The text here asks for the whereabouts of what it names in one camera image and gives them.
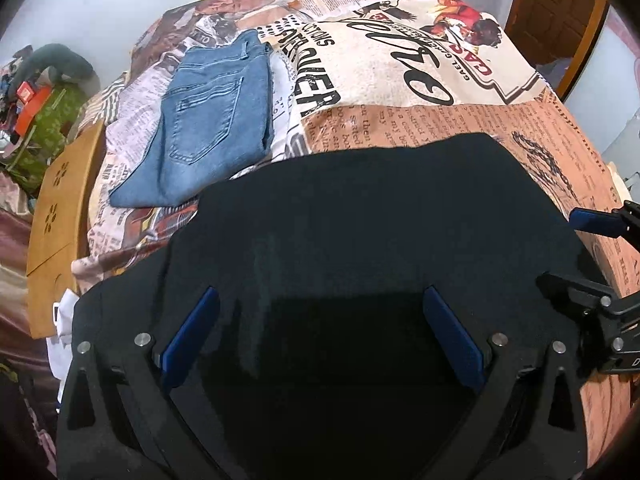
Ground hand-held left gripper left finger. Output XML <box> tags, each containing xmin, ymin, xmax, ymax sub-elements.
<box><xmin>56</xmin><ymin>286</ymin><xmax>251</xmax><ymax>480</ymax></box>

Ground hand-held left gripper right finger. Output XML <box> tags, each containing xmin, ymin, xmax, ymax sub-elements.
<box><xmin>395</xmin><ymin>285</ymin><xmax>586</xmax><ymax>480</ymax></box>

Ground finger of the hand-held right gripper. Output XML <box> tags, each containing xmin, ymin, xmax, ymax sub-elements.
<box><xmin>537</xmin><ymin>272</ymin><xmax>614</xmax><ymax>312</ymax></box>
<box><xmin>569</xmin><ymin>200</ymin><xmax>640</xmax><ymax>248</ymax></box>

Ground black pants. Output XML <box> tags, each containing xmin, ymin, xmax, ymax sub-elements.
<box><xmin>70</xmin><ymin>132</ymin><xmax>596</xmax><ymax>480</ymax></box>

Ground white cloth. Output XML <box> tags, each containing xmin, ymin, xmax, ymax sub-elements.
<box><xmin>46</xmin><ymin>289</ymin><xmax>82</xmax><ymax>407</ymax></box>

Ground pale blue cloth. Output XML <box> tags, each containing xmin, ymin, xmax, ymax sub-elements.
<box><xmin>535</xmin><ymin>57</ymin><xmax>576</xmax><ymax>96</ymax></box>

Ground bamboo lap desk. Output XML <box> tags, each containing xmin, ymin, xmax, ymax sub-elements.
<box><xmin>25</xmin><ymin>120</ymin><xmax>107</xmax><ymax>339</ymax></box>

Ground striped pink curtain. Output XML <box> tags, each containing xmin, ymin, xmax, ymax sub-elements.
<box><xmin>0</xmin><ymin>170</ymin><xmax>61</xmax><ymax>461</ymax></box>

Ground printed blanket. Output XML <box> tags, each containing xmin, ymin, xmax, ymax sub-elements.
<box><xmin>70</xmin><ymin>0</ymin><xmax>640</xmax><ymax>480</ymax></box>

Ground wooden door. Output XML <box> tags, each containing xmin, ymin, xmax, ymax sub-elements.
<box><xmin>504</xmin><ymin>0</ymin><xmax>612</xmax><ymax>102</ymax></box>

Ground folded blue jeans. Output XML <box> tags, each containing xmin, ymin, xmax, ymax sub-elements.
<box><xmin>108</xmin><ymin>29</ymin><xmax>275</xmax><ymax>208</ymax></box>

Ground green patterned bag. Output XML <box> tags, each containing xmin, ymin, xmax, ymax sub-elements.
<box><xmin>7</xmin><ymin>85</ymin><xmax>87</xmax><ymax>197</ymax></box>

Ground orange box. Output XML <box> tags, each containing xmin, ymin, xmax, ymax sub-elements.
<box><xmin>14</xmin><ymin>82</ymin><xmax>54</xmax><ymax>134</ymax></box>

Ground pile of clothes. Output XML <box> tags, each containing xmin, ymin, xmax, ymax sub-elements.
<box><xmin>0</xmin><ymin>45</ymin><xmax>36</xmax><ymax>111</ymax></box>

